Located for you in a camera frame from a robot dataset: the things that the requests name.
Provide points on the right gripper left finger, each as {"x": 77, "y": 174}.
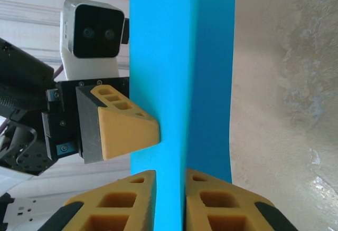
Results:
{"x": 111, "y": 210}

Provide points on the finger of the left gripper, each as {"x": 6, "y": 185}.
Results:
{"x": 124, "y": 133}

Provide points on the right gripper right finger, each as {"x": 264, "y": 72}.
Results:
{"x": 224, "y": 210}

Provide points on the blue cloth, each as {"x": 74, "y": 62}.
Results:
{"x": 158, "y": 57}

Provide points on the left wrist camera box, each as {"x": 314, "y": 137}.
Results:
{"x": 92, "y": 30}

